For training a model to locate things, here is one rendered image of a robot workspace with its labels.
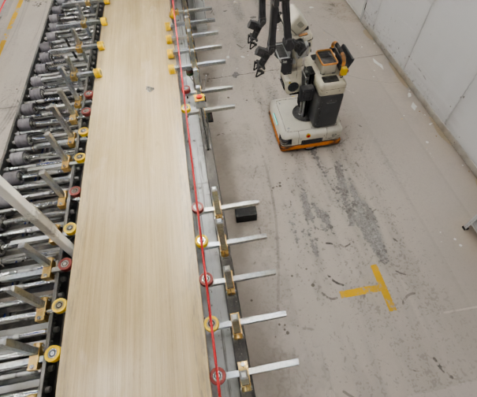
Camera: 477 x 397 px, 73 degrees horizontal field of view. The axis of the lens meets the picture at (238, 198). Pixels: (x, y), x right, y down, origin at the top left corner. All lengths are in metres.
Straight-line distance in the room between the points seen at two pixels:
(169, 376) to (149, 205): 1.03
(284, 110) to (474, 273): 2.33
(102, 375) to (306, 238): 1.95
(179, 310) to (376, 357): 1.60
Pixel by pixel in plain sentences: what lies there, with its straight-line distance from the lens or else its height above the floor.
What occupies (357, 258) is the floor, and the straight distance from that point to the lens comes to 3.07.
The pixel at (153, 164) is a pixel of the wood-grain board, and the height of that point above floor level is 0.90.
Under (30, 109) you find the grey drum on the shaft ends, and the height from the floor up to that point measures 0.84.
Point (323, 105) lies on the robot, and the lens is 3.32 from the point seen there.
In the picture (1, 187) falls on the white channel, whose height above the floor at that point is 1.55.
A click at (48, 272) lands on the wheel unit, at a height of 0.87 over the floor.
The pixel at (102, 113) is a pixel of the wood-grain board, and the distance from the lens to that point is 3.01.
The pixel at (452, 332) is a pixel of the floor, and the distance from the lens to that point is 3.15.
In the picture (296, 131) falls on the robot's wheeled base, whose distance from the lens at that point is 3.47.
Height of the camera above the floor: 2.69
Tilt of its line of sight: 56 degrees down
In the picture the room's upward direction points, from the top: 4 degrees counter-clockwise
